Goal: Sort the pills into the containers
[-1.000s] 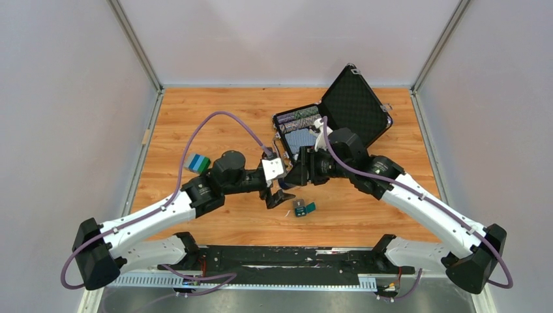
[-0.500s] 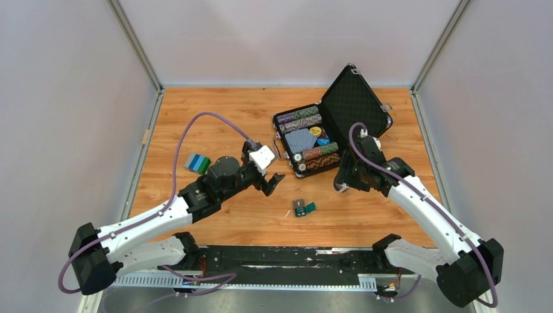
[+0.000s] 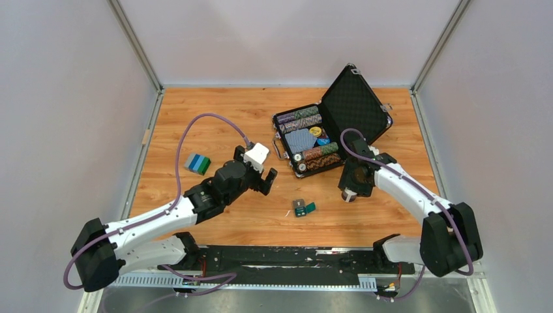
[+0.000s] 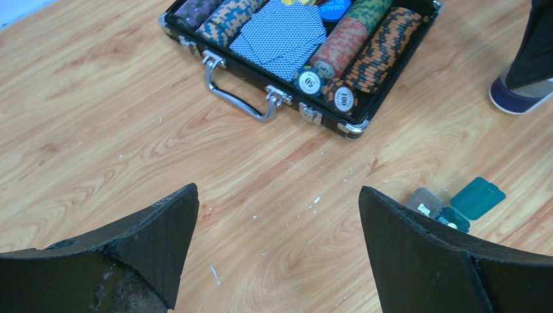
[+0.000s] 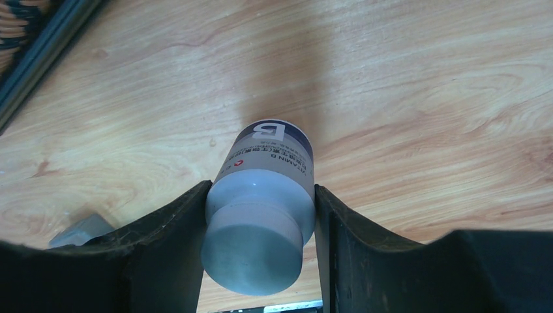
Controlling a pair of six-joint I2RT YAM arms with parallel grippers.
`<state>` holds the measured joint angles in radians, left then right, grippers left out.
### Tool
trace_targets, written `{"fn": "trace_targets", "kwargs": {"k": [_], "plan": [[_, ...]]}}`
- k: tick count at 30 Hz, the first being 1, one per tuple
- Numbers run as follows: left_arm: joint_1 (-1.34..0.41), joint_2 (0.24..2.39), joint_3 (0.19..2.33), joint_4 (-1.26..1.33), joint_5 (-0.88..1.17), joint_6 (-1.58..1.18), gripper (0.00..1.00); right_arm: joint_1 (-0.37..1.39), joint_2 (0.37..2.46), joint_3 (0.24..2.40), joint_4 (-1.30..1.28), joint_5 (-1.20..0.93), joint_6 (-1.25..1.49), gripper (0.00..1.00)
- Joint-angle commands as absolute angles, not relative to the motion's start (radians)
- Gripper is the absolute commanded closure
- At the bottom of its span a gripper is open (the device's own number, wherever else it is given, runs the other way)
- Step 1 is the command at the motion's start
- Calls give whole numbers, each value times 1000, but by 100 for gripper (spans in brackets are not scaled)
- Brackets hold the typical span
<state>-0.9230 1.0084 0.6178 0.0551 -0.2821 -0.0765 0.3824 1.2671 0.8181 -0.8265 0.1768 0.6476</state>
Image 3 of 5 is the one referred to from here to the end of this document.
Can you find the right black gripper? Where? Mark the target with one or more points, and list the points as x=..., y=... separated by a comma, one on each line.
x=362, y=190

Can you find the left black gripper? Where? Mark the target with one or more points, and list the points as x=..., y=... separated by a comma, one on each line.
x=263, y=186

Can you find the teal pill organizer box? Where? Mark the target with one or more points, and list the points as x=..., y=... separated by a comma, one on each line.
x=301, y=208

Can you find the white pill bottle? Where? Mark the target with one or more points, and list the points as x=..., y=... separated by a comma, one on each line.
x=348, y=195

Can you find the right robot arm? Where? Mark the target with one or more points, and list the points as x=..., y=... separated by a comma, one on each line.
x=449, y=241

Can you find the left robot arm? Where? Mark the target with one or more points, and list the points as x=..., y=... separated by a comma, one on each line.
x=103, y=252

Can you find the red green chip row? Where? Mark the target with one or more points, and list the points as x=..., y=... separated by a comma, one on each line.
x=316, y=152

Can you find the blue dealer chip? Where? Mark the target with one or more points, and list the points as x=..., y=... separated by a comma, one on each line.
x=323, y=141

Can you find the brown poker chip row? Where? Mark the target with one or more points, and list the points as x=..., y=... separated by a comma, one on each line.
x=319, y=162

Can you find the blue playing card deck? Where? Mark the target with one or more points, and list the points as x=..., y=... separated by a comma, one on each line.
x=300, y=140

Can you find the blue green toy block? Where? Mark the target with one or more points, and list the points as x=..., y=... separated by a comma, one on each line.
x=198, y=164

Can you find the yellow dealer chip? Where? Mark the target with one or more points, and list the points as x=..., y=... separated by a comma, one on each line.
x=316, y=131

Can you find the black poker chip case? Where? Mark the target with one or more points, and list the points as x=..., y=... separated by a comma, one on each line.
x=348, y=104

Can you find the purple brown chip row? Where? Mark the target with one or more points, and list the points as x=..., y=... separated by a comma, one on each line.
x=300, y=123

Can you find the purple green chip row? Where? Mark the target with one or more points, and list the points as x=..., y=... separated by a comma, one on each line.
x=297, y=114

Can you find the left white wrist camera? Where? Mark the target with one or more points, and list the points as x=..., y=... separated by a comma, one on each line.
x=256, y=156

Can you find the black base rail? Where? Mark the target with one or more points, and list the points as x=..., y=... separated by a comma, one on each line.
x=292, y=265

